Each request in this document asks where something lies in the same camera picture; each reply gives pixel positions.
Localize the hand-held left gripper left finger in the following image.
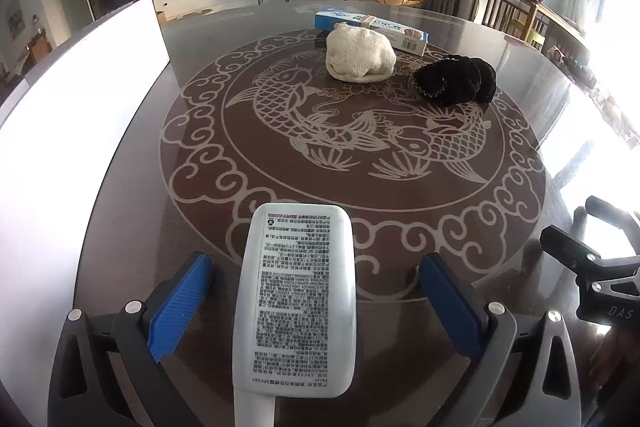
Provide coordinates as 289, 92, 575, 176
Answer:
47, 251, 215, 427

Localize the framed wall painting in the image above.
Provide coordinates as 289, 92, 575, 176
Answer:
5, 0, 26, 40

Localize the person's right hand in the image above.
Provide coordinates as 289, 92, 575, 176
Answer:
589, 321, 640, 389

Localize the patterned brown desktop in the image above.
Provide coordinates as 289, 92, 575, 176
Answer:
75, 0, 640, 427

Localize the small black velvet scrunchie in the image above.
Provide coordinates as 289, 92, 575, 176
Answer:
410, 56, 498, 108

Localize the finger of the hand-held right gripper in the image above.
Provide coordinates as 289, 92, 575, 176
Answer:
574, 195, 640, 235
539, 224, 617, 280

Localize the blue and white carton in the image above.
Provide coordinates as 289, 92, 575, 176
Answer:
313, 6, 430, 56

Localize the white squeeze tube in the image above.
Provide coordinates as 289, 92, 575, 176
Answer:
232, 202, 357, 427

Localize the cream knitted pouch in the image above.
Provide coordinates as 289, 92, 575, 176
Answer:
325, 22, 397, 83

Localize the dark wooden dining chair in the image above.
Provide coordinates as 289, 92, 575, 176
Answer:
472, 0, 539, 38

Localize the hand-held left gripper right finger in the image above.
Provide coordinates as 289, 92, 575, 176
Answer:
417, 253, 583, 427

